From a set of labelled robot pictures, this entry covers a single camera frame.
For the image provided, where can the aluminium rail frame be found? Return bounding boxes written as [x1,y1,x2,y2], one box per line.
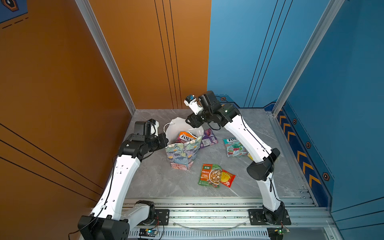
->
[78,196,344,240]

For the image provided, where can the teal Fox's cherry candy bag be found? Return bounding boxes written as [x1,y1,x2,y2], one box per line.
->
[223,137,249,157]

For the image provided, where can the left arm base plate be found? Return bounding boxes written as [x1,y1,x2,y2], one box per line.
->
[137,209,170,227]

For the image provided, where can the red snack packet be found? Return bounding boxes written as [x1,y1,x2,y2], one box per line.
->
[221,170,236,188]

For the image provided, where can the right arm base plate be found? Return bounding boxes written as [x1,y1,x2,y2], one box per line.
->
[248,209,292,226]

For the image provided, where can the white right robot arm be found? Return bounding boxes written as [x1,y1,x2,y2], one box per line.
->
[184,91,285,225]

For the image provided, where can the left green circuit board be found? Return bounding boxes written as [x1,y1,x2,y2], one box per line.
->
[139,228,159,239]

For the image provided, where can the right circuit board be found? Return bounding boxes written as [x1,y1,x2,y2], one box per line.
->
[267,228,291,240]

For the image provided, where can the left aluminium corner post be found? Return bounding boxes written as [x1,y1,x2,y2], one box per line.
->
[75,0,136,116]

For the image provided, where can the green noodle snack packet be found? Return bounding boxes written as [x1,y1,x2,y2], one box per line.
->
[198,164,223,188]

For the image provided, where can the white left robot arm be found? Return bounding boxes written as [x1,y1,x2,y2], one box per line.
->
[78,133,168,240]

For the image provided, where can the right aluminium corner post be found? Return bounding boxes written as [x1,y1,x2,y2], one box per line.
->
[272,0,345,117]

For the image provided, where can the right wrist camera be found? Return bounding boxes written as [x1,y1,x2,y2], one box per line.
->
[184,95,203,115]

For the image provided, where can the aluminium corner post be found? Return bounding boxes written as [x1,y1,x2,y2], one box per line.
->
[75,0,136,116]
[272,0,345,117]

